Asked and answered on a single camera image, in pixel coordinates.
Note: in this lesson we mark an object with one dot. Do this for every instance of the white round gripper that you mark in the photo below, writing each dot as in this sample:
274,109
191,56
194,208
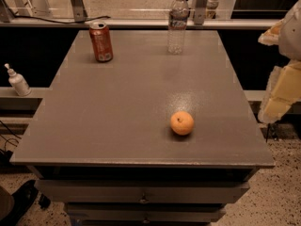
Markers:
292,35

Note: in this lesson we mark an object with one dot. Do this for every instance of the clear plastic water bottle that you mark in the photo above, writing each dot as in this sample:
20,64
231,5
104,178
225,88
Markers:
177,22

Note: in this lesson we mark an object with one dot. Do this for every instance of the red coke can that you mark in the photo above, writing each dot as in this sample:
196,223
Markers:
101,42

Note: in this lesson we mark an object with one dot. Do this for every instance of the white pump dispenser bottle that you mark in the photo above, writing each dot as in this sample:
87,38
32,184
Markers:
18,82

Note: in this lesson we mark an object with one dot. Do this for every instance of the orange fruit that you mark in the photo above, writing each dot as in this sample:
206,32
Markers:
182,123

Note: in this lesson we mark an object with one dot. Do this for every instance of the grey drawer cabinet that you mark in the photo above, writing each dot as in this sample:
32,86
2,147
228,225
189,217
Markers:
111,121

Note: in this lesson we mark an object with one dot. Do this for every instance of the upper grey drawer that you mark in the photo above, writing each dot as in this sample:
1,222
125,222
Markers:
141,192

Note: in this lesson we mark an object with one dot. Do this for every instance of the grey drawer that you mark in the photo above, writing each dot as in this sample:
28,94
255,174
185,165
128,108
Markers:
144,212
141,192

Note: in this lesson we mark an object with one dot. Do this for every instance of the lower grey drawer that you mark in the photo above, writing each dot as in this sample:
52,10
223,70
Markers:
144,212

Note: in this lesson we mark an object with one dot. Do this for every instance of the grey metal bracket right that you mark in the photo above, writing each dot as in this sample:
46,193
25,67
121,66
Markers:
199,7

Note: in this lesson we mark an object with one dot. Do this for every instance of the grey metal bracket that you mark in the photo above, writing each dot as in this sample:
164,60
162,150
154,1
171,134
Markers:
79,10
199,7

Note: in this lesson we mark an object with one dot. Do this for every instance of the grey metal bracket left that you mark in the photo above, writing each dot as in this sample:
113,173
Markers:
79,10

